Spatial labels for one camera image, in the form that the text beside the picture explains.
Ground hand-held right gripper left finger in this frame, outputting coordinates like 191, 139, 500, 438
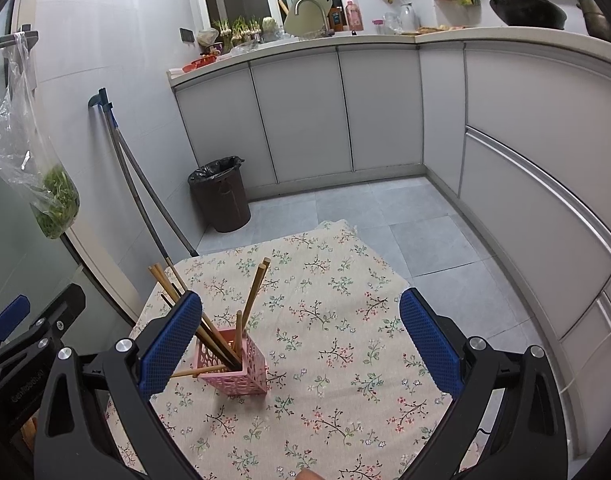
33, 290, 204, 480

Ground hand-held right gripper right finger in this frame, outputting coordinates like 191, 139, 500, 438
399, 287, 569, 480

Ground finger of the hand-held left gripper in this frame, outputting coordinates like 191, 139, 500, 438
0, 295, 31, 357
0, 282, 87, 392

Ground dark chopstick gold band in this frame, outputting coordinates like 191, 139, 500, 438
160, 294, 242, 367

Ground pink perforated utensil holder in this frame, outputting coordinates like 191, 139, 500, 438
194, 327, 269, 397

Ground bundle of bamboo chopsticks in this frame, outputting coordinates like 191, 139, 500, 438
148, 256, 272, 379

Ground frosted glass sliding door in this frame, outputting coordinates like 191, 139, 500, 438
0, 0, 154, 341

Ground plastic bag of greens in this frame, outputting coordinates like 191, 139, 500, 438
0, 30, 81, 240

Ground floral tablecloth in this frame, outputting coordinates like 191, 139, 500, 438
103, 219, 487, 480

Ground brown trash bin black liner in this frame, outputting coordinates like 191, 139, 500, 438
188, 156, 252, 234

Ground grey kitchen base cabinets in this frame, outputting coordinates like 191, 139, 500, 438
172, 40, 611, 463

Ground grey door hook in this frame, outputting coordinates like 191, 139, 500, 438
0, 30, 39, 52

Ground white plastic bag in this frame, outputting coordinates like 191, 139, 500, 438
196, 27, 222, 51

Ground wooden board with food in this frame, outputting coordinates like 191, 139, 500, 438
400, 23, 469, 36

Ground potted green sprouts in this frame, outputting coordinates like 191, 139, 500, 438
212, 16, 264, 52

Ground white kitchen countertop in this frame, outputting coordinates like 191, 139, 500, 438
166, 25, 611, 87

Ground clear glass jar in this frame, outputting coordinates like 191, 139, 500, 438
383, 2, 419, 35

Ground pink soap bottle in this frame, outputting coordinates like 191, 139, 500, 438
344, 0, 365, 32

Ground steel sink faucet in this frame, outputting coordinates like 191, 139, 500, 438
294, 0, 335, 37

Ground black wok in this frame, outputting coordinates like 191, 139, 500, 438
448, 0, 569, 30

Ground wall mop clip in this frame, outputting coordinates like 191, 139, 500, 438
88, 87, 114, 112

